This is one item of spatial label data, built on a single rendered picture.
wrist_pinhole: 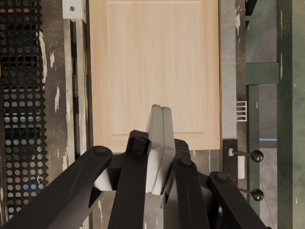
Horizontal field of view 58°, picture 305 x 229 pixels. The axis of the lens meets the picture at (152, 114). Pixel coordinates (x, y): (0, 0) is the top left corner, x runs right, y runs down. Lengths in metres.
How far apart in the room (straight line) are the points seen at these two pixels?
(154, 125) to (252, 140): 0.94
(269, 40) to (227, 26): 1.65
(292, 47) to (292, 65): 0.06
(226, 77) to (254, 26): 0.45
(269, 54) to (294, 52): 1.71
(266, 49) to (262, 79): 1.61
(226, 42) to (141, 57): 0.29
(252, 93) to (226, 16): 0.30
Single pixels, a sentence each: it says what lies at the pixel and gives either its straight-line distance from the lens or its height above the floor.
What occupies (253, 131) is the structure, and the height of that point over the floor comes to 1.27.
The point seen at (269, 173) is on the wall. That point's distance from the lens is 4.36.
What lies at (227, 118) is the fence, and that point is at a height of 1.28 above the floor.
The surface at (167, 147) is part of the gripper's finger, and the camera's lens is 0.15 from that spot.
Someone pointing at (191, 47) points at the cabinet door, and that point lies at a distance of 0.98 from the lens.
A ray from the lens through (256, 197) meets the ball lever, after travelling 0.92.
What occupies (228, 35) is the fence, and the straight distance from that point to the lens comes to 0.99.
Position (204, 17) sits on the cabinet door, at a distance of 1.01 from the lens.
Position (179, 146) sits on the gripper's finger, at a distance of 0.17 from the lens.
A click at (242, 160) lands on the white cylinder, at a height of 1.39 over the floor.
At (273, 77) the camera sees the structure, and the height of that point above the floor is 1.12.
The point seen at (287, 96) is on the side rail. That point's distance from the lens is 1.08.
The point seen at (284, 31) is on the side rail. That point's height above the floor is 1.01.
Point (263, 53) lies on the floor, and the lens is 2.73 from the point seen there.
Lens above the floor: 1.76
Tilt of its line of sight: 33 degrees down
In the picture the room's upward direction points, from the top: 177 degrees clockwise
